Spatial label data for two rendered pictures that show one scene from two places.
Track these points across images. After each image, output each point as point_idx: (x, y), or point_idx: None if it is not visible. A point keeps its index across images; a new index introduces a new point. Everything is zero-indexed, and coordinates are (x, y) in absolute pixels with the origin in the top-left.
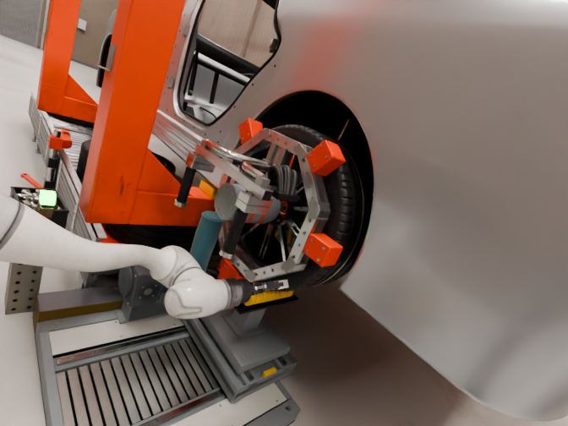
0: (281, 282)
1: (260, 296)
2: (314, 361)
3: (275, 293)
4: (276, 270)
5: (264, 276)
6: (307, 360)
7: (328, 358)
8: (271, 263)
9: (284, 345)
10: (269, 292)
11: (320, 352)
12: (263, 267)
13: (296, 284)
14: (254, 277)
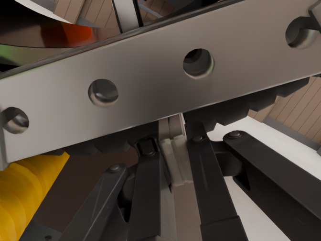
0: (204, 129)
1: (26, 204)
2: (71, 210)
3: (62, 155)
4: (244, 62)
5: (113, 123)
6: (61, 215)
7: (86, 192)
8: (14, 34)
9: (53, 240)
10: (44, 166)
11: (72, 189)
12: (84, 54)
13: (231, 112)
14: (3, 143)
